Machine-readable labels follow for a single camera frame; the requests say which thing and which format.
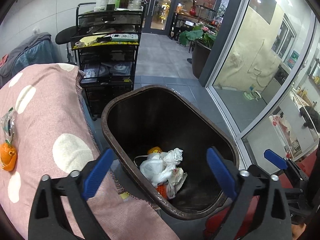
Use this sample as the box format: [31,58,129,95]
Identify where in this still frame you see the orange peel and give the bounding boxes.
[0,140,17,172]

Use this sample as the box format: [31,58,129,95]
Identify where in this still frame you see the red wrapper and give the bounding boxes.
[156,184,168,199]

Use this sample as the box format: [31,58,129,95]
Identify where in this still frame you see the white plastic bag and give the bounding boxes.
[133,148,187,199]

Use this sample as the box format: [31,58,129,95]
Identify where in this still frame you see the clear green snack wrapper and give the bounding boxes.
[1,107,16,146]

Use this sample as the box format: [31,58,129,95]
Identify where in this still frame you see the yellow plastic wrapper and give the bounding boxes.
[147,147,162,155]

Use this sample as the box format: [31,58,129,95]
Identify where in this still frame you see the brown trash bin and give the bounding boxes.
[101,85,239,220]

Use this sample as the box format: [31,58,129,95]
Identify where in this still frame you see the pink polka dot blanket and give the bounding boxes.
[1,63,177,239]

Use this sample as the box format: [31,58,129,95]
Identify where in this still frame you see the potted green plant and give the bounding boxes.
[178,23,217,79]

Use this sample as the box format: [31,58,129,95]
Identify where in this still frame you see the dark blue massage bed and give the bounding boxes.
[1,32,59,87]

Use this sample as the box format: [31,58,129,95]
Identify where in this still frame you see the black metal cart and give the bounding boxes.
[71,2,146,119]

